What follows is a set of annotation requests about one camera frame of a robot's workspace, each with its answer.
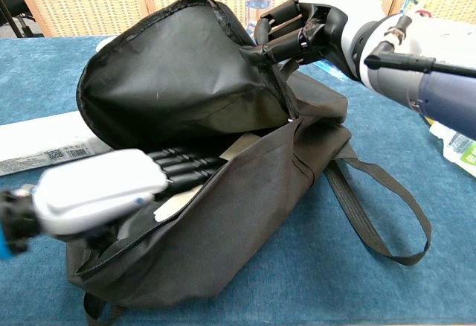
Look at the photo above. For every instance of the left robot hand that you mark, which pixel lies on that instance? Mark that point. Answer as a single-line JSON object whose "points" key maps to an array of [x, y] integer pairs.
{"points": [[96, 188]]}

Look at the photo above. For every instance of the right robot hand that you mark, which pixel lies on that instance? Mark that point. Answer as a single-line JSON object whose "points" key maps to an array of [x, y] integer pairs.
{"points": [[346, 17]]}

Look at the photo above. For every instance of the black fabric backpack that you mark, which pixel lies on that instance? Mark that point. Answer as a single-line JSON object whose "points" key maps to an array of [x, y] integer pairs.
{"points": [[230, 214]]}

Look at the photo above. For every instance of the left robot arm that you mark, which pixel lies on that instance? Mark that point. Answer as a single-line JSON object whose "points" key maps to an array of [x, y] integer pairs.
{"points": [[16, 218]]}

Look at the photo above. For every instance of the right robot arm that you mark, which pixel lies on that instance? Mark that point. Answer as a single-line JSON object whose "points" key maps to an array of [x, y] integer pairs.
{"points": [[446, 95]]}

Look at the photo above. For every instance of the blue blister pack card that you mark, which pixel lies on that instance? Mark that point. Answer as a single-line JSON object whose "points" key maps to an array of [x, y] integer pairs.
{"points": [[331, 70]]}

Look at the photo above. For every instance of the long white cardboard box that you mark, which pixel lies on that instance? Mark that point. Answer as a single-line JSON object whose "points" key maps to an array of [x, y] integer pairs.
{"points": [[37, 143]]}

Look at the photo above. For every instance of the plastic bottle green label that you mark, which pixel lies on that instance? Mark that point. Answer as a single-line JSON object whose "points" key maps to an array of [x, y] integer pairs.
{"points": [[459, 147]]}

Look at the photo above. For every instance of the black office chair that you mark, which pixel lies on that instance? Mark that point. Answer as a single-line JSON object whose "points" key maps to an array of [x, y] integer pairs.
{"points": [[13, 6]]}

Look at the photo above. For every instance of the blue table cover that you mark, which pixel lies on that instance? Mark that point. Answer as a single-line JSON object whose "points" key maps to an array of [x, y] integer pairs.
{"points": [[334, 285]]}

